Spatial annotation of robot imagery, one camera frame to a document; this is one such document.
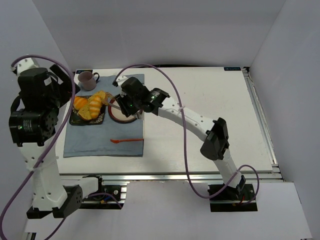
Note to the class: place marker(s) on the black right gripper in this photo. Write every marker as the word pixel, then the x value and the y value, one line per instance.
pixel 124 106

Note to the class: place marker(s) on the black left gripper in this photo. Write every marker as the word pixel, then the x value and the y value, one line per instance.
pixel 66 81

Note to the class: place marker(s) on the metal tongs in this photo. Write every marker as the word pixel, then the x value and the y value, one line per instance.
pixel 110 96

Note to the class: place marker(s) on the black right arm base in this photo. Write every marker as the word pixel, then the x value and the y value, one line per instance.
pixel 227 201

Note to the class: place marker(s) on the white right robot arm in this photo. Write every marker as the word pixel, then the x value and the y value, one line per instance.
pixel 213 133

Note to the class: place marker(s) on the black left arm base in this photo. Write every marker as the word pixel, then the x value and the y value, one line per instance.
pixel 109 196

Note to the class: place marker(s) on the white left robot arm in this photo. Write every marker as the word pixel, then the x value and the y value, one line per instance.
pixel 34 128

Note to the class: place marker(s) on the round orange bread roll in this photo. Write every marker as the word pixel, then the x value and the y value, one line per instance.
pixel 79 102

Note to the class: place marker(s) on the orange striped bread roll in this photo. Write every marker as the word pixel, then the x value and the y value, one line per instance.
pixel 95 104

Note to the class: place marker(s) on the purple mug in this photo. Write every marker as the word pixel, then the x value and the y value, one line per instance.
pixel 88 80

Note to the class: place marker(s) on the red rimmed round plate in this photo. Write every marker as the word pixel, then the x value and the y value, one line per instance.
pixel 116 114

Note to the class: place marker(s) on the black patterned square tray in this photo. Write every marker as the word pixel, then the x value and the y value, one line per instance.
pixel 75 120

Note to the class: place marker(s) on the blue cloth placemat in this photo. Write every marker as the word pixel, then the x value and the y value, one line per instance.
pixel 95 140

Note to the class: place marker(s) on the aluminium table frame rail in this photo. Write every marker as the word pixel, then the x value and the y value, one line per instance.
pixel 145 177

